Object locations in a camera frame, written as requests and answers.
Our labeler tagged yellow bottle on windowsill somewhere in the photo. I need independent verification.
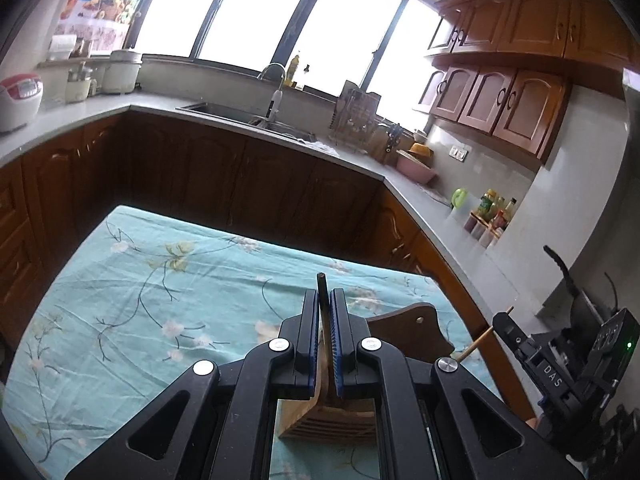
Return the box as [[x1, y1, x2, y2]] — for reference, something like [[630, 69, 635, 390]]
[[285, 53, 299, 88]]

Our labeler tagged white electric pot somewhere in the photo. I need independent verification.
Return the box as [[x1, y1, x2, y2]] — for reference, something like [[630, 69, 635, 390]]
[[101, 49, 142, 94]]

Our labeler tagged floral teal tablecloth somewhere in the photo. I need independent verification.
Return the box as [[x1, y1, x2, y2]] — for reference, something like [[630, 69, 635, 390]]
[[2, 206, 472, 479]]

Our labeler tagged chrome sink faucet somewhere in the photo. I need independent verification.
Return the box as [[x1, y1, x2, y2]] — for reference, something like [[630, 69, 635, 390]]
[[257, 62, 286, 122]]

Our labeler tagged white red rice cooker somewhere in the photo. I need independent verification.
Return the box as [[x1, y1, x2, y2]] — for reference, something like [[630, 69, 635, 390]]
[[0, 73, 43, 133]]

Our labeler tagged wooden chopstick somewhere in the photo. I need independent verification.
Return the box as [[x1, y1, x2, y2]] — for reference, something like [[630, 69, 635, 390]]
[[456, 306, 514, 363]]

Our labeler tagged tropical fruit poster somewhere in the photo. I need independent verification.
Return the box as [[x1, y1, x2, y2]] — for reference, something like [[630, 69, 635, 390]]
[[54, 0, 141, 55]]

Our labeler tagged green cup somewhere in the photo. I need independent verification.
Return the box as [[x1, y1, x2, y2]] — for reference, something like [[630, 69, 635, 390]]
[[450, 188, 468, 209]]

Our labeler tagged wooden utensil holder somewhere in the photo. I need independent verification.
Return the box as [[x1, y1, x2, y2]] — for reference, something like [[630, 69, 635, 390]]
[[277, 302, 454, 444]]

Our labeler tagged pink wash basin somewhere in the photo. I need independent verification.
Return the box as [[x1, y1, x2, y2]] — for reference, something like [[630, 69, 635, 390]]
[[396, 150, 437, 185]]

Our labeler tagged condiment bottles rack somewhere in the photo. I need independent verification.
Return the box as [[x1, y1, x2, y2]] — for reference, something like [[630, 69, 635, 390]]
[[463, 188, 518, 248]]

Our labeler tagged wire dish rack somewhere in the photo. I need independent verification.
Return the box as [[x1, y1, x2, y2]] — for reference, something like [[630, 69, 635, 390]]
[[329, 80, 381, 148]]

